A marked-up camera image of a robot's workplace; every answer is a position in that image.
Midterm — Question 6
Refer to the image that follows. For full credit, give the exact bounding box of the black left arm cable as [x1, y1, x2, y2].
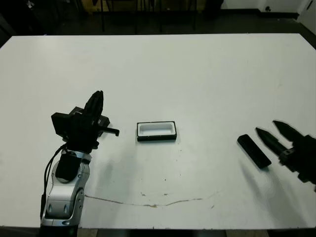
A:
[40, 143, 70, 219]

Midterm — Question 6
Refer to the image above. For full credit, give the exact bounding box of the black box base white insert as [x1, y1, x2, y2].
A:
[136, 120, 178, 142]

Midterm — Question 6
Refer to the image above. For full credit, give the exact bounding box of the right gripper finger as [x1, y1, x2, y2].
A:
[273, 120, 306, 144]
[255, 127, 288, 158]

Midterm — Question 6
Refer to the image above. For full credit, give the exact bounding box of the slim black camera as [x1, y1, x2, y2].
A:
[237, 134, 273, 170]

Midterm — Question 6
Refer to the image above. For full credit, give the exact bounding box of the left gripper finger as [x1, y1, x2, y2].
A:
[83, 91, 99, 118]
[95, 91, 104, 120]

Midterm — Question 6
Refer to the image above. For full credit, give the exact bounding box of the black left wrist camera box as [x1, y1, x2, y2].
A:
[51, 112, 75, 139]

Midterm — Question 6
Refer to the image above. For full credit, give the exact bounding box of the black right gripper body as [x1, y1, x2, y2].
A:
[280, 134, 316, 192]

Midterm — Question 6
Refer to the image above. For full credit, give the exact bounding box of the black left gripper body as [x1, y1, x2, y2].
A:
[65, 106, 120, 151]

